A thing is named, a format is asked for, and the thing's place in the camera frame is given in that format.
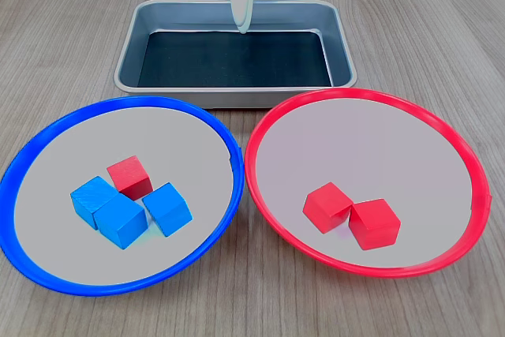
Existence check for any blue-rimmed white plate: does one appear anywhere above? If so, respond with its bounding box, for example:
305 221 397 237
0 95 245 298

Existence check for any blue cube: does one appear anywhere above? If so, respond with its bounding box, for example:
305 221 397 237
92 193 148 251
69 175 120 231
141 182 194 238

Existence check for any black tray mat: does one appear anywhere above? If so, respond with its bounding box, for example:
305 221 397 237
137 30 334 88

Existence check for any steel tray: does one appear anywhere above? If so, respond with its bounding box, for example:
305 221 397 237
114 0 358 109

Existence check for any red-rimmed white plate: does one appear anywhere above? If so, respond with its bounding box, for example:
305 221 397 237
244 87 493 279

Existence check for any red cube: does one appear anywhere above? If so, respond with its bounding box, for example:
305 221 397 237
348 197 402 252
302 182 355 235
106 155 154 202

